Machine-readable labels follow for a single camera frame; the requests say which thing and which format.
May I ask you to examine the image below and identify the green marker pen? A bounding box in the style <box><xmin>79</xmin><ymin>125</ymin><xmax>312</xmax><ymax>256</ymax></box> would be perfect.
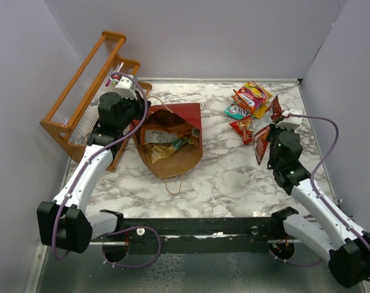
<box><xmin>115</xmin><ymin>62</ymin><xmax>124</xmax><ymax>74</ymax></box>

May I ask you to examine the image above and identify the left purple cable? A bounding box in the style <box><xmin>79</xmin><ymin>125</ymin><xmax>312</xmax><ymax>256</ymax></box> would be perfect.
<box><xmin>51</xmin><ymin>71</ymin><xmax>162</xmax><ymax>269</ymax></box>

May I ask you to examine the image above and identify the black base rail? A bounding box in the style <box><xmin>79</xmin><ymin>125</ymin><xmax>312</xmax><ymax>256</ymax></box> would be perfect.
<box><xmin>91</xmin><ymin>217</ymin><xmax>294</xmax><ymax>255</ymax></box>

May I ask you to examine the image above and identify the orange Fox's fruits candy bag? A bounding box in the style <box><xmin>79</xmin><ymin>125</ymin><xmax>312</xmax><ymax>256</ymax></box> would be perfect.
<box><xmin>232</xmin><ymin>81</ymin><xmax>274</xmax><ymax>116</ymax></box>

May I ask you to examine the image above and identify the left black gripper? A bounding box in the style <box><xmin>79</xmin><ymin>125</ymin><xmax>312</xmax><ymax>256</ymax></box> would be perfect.
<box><xmin>117</xmin><ymin>90</ymin><xmax>151</xmax><ymax>131</ymax></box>

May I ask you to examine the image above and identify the red snack packet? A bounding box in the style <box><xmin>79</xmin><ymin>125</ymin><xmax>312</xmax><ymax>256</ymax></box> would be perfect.
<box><xmin>229</xmin><ymin>116</ymin><xmax>253</xmax><ymax>145</ymax></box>

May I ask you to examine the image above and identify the yellow snack packet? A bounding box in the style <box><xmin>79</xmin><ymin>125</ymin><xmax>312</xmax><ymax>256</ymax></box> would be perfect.
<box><xmin>253</xmin><ymin>102</ymin><xmax>272</xmax><ymax>118</ymax></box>

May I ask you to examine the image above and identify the gold snack packet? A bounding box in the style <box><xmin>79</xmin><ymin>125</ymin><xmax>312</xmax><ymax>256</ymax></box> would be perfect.
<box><xmin>144</xmin><ymin>143</ymin><xmax>177</xmax><ymax>164</ymax></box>

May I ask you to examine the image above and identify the teal Fox's mint candy bag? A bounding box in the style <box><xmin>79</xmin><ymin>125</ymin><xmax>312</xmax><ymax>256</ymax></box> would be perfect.
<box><xmin>225</xmin><ymin>103</ymin><xmax>250</xmax><ymax>120</ymax></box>

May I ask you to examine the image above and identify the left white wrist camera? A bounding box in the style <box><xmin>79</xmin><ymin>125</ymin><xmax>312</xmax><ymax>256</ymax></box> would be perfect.
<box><xmin>114</xmin><ymin>76</ymin><xmax>138</xmax><ymax>100</ymax></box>

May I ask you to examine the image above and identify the orange wooden rack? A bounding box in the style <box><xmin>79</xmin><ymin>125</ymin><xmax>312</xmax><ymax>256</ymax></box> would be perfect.
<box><xmin>40</xmin><ymin>31</ymin><xmax>152</xmax><ymax>172</ymax></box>

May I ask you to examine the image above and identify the red Doritos chip bag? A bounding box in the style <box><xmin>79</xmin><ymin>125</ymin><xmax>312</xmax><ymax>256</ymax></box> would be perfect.
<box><xmin>253</xmin><ymin>95</ymin><xmax>283</xmax><ymax>165</ymax></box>

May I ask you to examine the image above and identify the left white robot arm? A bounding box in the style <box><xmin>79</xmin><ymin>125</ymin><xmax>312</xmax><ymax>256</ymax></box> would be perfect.
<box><xmin>37</xmin><ymin>92</ymin><xmax>150</xmax><ymax>261</ymax></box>

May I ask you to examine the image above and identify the orange chips bag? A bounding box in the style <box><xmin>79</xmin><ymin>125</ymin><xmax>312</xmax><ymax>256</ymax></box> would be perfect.
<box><xmin>140</xmin><ymin>123</ymin><xmax>200</xmax><ymax>145</ymax></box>

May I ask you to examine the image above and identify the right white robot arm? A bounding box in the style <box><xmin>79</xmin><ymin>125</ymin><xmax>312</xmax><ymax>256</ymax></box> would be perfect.
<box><xmin>267</xmin><ymin>123</ymin><xmax>370</xmax><ymax>288</ymax></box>

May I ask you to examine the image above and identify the red paper bag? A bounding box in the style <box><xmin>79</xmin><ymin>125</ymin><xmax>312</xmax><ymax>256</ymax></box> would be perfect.
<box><xmin>132</xmin><ymin>103</ymin><xmax>203</xmax><ymax>181</ymax></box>

